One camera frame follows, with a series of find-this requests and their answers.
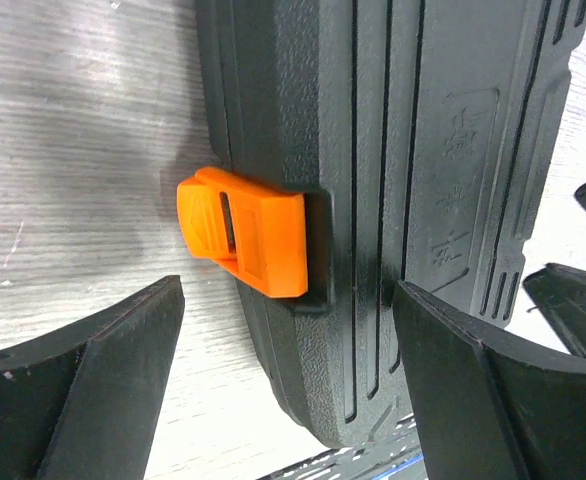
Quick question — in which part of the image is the black plastic tool case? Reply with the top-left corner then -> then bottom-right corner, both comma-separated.
176,1 -> 586,448

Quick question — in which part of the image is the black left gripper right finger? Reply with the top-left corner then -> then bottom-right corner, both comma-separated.
393,282 -> 586,479

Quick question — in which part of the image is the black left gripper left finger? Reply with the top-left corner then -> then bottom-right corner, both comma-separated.
0,275 -> 185,479

